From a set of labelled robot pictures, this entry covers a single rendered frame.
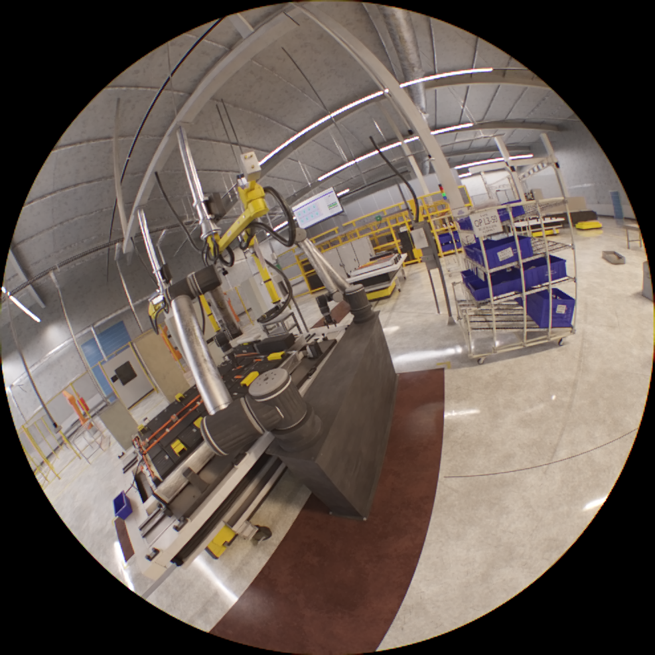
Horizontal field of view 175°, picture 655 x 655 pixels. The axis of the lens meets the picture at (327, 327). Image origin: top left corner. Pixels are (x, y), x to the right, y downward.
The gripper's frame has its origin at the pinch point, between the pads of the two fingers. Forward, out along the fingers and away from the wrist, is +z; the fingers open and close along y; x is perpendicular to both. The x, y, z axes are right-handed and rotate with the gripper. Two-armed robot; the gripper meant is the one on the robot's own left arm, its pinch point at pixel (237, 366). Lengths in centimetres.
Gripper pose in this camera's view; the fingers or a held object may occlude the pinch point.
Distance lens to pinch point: 222.4
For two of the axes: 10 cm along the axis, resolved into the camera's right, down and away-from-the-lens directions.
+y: 0.0, 3.1, -9.5
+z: 3.7, 8.8, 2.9
